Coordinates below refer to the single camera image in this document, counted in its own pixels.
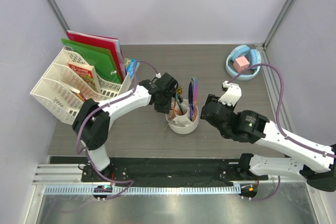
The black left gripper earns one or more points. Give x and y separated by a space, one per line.
164 109

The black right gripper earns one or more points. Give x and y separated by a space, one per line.
211 97

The teal spoon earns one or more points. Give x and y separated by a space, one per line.
177 99

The gold spoon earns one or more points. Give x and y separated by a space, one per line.
179 90

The orange chopstick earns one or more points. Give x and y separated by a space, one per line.
173 112

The blue metallic knife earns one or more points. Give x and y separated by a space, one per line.
190 98

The white round divided container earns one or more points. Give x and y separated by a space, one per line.
185 120

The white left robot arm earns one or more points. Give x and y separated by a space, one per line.
94 119

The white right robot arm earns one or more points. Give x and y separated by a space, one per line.
304 158

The blue card box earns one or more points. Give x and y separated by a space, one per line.
131 66

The pink cube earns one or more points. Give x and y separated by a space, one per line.
241 63

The red folder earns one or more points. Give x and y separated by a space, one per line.
102 42

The green folder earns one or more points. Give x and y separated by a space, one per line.
98 57

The light blue headphones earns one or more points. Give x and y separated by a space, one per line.
252 55

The white plastic file organizer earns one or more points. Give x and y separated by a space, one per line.
52 92

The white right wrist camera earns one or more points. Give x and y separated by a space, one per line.
232 94

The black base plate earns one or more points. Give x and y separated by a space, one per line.
179 172

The white slotted cable duct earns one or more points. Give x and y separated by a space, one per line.
93 189

